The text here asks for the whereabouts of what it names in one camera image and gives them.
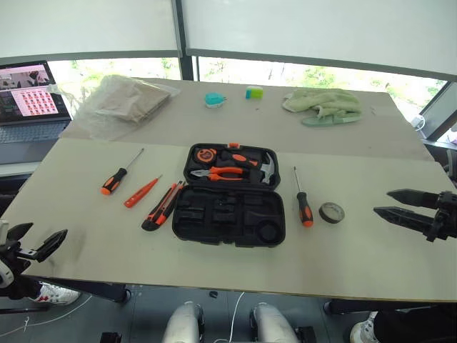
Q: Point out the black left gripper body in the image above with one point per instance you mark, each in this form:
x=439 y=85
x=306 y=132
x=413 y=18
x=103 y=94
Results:
x=16 y=259

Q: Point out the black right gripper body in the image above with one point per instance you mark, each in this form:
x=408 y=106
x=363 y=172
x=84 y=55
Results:
x=446 y=218

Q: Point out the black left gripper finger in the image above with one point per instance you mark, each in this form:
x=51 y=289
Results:
x=19 y=232
x=51 y=244

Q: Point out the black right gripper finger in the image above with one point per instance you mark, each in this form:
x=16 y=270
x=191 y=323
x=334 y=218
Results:
x=407 y=218
x=414 y=198

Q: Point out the black orange Phillips screwdriver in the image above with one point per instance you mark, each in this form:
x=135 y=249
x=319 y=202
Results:
x=113 y=181

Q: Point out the red test pen screwdriver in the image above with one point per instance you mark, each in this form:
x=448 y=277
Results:
x=139 y=194

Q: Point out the orange black utility knife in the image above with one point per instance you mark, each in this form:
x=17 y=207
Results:
x=160 y=211

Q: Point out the black tool case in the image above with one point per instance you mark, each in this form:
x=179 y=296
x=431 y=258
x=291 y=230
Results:
x=228 y=214

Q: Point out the black trouser leg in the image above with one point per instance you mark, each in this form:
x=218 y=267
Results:
x=25 y=287

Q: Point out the white red sneaker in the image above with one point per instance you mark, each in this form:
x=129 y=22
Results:
x=57 y=294

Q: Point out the black table leg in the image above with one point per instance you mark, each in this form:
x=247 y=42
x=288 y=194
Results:
x=89 y=287

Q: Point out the black tape roll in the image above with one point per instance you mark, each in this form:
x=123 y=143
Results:
x=326 y=213

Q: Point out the dark framed monitor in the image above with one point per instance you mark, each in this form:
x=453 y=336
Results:
x=441 y=114

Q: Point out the light green flat slipper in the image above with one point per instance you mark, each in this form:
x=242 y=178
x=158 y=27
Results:
x=342 y=120

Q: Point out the black trousers of bystander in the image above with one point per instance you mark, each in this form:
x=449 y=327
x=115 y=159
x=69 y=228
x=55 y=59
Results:
x=414 y=327

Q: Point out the black square block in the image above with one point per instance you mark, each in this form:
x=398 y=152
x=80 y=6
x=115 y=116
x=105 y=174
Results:
x=110 y=337

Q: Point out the open laptop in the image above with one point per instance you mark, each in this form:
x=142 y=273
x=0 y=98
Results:
x=32 y=107

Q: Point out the light green towel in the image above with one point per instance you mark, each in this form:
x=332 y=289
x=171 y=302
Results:
x=321 y=100

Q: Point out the silver rounded robot leg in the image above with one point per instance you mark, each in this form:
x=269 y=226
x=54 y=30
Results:
x=182 y=325
x=273 y=325

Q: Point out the clear bag with brown cloth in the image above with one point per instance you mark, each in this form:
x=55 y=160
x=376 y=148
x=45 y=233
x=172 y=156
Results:
x=132 y=100

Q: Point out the small black floor object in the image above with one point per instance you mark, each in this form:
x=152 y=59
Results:
x=213 y=294

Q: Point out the orange tape measure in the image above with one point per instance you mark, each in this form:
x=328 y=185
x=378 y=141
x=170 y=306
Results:
x=205 y=155

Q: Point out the green blue block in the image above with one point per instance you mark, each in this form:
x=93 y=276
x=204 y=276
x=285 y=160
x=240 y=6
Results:
x=254 y=93

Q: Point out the white roller blind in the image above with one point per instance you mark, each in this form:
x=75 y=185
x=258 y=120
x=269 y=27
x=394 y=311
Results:
x=85 y=25
x=321 y=28

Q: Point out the teal plastic gadget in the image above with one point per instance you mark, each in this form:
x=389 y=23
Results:
x=213 y=100

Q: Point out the dark window frame post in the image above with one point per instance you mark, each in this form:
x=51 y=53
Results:
x=184 y=43

